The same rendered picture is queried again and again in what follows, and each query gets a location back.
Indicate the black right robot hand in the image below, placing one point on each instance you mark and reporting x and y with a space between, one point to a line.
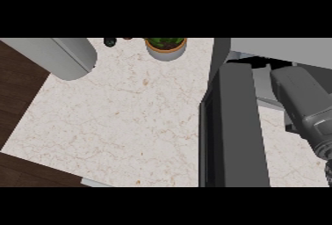
330 173

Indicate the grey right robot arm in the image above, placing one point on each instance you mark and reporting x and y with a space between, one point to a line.
303 96

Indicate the dark grey microwave door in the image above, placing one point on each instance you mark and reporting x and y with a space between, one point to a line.
238 132

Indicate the pale grey flat piece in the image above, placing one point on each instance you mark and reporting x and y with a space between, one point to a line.
95 183

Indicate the green plant in pot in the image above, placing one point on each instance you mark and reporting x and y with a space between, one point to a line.
166 48

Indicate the small black object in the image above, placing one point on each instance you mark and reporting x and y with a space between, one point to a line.
110 42

